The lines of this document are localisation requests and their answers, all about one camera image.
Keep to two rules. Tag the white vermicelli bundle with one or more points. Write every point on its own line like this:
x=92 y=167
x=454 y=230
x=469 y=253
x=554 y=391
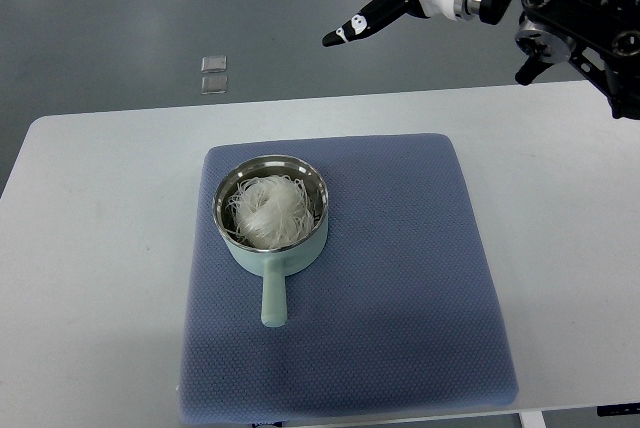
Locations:
x=269 y=213

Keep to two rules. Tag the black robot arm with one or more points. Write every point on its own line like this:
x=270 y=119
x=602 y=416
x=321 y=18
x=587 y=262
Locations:
x=598 y=38

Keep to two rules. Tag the mint green steel pot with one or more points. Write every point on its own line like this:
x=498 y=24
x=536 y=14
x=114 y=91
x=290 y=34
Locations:
x=274 y=266

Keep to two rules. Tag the upper floor plate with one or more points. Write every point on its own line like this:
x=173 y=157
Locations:
x=214 y=64

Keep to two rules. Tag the floor plate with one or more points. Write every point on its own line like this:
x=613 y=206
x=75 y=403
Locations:
x=214 y=84
x=214 y=64

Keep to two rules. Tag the lower floor plate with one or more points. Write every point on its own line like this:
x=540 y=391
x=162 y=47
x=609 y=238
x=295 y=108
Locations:
x=214 y=84

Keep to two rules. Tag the blue textured mat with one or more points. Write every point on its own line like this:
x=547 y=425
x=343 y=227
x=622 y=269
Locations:
x=399 y=311

